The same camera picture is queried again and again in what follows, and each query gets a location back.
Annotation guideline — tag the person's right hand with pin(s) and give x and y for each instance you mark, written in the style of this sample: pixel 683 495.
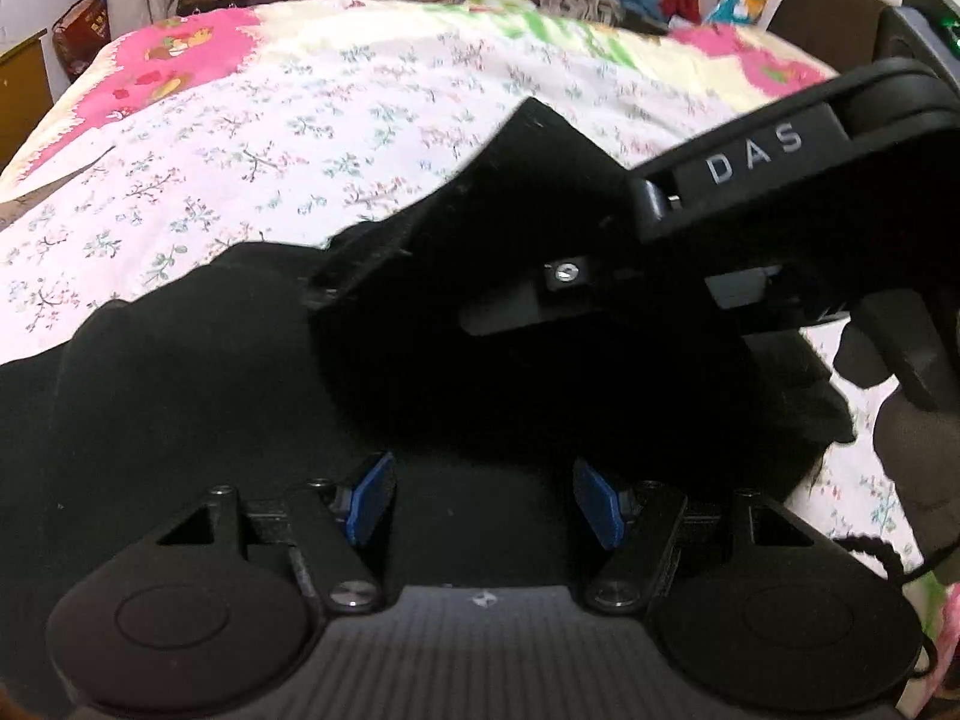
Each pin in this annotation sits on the person's right hand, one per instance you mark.
pixel 922 465

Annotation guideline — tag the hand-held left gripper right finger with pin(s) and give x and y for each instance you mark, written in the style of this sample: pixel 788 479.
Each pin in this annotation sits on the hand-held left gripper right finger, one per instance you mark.
pixel 600 502

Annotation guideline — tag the black pants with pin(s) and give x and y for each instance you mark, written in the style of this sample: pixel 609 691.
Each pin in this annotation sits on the black pants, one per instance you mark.
pixel 187 360

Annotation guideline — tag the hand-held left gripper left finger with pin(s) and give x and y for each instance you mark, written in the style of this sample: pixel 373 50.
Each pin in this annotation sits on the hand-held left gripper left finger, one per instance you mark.
pixel 371 495

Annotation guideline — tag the red bag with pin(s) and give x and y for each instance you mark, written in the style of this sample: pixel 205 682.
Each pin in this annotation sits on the red bag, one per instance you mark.
pixel 82 34

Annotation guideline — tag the wooden television cabinet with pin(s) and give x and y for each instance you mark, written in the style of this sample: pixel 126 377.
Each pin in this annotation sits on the wooden television cabinet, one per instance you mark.
pixel 26 90

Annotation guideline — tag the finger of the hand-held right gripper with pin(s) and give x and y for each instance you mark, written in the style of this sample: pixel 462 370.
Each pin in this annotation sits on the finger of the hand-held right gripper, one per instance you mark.
pixel 525 300
pixel 525 187

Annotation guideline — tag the dark wooden board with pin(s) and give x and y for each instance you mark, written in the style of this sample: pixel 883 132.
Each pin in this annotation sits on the dark wooden board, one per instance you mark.
pixel 825 22

